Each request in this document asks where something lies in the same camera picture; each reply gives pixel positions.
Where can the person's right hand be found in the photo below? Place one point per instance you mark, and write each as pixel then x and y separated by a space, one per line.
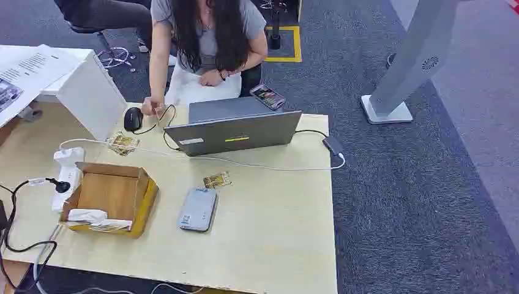
pixel 151 106

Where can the person's left hand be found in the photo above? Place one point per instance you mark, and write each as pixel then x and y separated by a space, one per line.
pixel 211 78

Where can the golden printed card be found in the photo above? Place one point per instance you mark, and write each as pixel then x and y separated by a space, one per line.
pixel 123 143
pixel 217 180

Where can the black computer mouse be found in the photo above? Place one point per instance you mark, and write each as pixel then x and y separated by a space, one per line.
pixel 133 119

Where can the seated person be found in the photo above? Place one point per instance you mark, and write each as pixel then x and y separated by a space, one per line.
pixel 207 44

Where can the smartphone with lit screen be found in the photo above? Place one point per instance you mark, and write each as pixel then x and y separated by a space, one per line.
pixel 267 96

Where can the grey laptop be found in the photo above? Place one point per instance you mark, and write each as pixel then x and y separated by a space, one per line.
pixel 235 134

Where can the office chair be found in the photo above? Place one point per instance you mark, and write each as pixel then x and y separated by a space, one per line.
pixel 111 55

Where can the black pole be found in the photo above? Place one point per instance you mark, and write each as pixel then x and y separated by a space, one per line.
pixel 275 32

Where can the wooden card box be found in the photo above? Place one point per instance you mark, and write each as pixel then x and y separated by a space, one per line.
pixel 109 190

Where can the yellow floor tape square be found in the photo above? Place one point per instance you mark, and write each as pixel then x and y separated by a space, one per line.
pixel 298 42

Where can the person on office chair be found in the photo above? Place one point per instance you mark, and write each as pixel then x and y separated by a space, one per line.
pixel 109 16

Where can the white power strip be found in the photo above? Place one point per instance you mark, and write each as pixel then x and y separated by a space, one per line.
pixel 68 172

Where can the grey card reader device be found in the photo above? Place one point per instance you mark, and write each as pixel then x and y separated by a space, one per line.
pixel 198 209

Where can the black power plug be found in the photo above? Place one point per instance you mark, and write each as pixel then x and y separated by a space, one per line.
pixel 61 186

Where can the printed paper sheet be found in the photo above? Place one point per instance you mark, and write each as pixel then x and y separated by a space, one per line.
pixel 30 73

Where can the black power adapter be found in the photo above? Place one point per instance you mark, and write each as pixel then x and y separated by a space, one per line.
pixel 333 145

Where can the grey kiosk stand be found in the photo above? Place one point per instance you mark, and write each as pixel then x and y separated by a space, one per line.
pixel 409 61

